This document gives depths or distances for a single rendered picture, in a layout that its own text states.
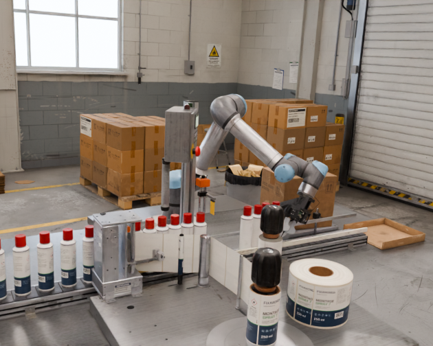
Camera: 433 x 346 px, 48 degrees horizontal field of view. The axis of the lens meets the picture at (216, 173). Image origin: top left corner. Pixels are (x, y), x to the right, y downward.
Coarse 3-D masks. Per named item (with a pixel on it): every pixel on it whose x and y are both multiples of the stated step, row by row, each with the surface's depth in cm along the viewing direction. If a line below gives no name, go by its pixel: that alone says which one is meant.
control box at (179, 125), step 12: (180, 108) 185; (192, 108) 187; (168, 120) 178; (180, 120) 178; (192, 120) 179; (168, 132) 179; (180, 132) 179; (192, 132) 181; (168, 144) 180; (180, 144) 180; (192, 144) 183; (168, 156) 181; (180, 156) 181; (192, 156) 185
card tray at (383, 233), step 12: (348, 228) 252; (372, 228) 257; (384, 228) 258; (396, 228) 258; (408, 228) 251; (372, 240) 240; (384, 240) 240; (396, 240) 233; (408, 240) 237; (420, 240) 242
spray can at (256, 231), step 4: (256, 208) 201; (260, 208) 201; (256, 212) 201; (260, 212) 201; (256, 216) 201; (256, 220) 201; (256, 224) 201; (252, 228) 202; (256, 228) 202; (252, 232) 203; (256, 232) 202; (260, 232) 203; (252, 236) 203; (256, 236) 202; (252, 240) 203; (256, 240) 203; (252, 244) 204; (256, 244) 203
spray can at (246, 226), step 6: (246, 210) 198; (246, 216) 199; (252, 216) 201; (246, 222) 198; (252, 222) 200; (240, 228) 201; (246, 228) 199; (240, 234) 201; (246, 234) 200; (240, 240) 202; (246, 240) 200; (240, 246) 202; (246, 246) 201
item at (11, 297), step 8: (336, 232) 235; (288, 240) 221; (320, 240) 223; (328, 240) 224; (336, 240) 225; (288, 248) 213; (296, 248) 214; (248, 256) 202; (160, 272) 183; (168, 272) 184; (80, 280) 173; (32, 288) 166; (56, 288) 167; (64, 288) 167; (72, 288) 167; (80, 288) 168; (8, 296) 160; (32, 296) 161; (40, 296) 161; (0, 304) 155
